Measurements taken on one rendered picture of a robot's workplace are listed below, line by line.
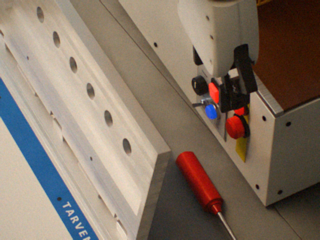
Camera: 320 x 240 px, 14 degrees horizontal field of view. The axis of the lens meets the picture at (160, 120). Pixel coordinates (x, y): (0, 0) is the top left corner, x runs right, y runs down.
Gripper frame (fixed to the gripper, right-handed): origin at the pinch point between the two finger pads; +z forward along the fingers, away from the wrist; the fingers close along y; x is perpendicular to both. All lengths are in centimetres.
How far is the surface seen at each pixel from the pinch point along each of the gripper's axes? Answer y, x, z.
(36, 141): -26.1, -15.9, 35.9
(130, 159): -10.8, -7.5, 25.0
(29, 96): -34, -14, 36
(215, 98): -17.8, 6.4, 28.4
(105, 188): -12.7, -10.7, 31.8
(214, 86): -18.8, 6.7, 27.2
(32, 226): -13.5, -20.5, 35.6
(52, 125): -27.8, -13.0, 36.2
